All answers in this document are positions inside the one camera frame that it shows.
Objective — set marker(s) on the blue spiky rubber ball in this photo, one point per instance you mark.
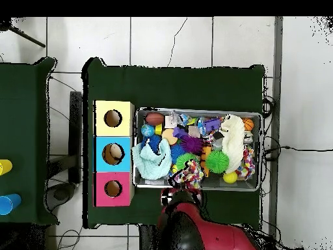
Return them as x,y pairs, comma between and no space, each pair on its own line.
176,153
155,142

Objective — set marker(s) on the mint knitted cloth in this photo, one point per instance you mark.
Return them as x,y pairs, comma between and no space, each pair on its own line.
151,166

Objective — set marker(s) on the grey stand foot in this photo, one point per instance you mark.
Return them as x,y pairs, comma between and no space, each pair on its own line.
61,194

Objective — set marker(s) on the purple spiky rubber ball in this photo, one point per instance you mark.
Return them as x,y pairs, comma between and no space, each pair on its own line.
192,144

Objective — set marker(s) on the brown toy football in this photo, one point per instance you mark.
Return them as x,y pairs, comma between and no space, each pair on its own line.
154,118

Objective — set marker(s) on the green spiky rubber ball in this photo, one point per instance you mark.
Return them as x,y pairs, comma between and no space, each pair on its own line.
183,159
217,162

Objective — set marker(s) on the yellow cup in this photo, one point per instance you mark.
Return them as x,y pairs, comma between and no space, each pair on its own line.
5,167

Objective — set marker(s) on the globe print ball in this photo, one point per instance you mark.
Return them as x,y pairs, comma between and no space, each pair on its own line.
147,130

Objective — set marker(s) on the cream knitted cloth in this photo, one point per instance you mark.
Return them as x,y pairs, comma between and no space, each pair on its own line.
234,140

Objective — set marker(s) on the black tripod leg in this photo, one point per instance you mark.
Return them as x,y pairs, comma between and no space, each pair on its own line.
26,36

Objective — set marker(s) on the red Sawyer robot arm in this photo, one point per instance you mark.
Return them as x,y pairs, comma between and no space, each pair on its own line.
216,234

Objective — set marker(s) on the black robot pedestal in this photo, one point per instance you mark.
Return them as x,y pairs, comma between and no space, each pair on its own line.
148,239

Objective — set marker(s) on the blue cup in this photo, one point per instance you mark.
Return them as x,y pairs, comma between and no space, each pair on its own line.
9,204

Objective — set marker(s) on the wooden box with three holes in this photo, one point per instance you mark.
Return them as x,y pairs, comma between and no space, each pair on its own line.
125,109

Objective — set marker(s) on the purple toy building brick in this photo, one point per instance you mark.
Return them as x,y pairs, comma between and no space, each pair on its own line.
211,124

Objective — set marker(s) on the dark green table cloth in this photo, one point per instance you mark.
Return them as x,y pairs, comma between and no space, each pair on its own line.
182,88
23,117

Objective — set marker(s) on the polka dot cloth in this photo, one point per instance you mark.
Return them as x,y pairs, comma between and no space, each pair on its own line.
190,173

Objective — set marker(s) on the black upright panel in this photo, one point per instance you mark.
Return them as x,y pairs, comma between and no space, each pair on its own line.
76,135

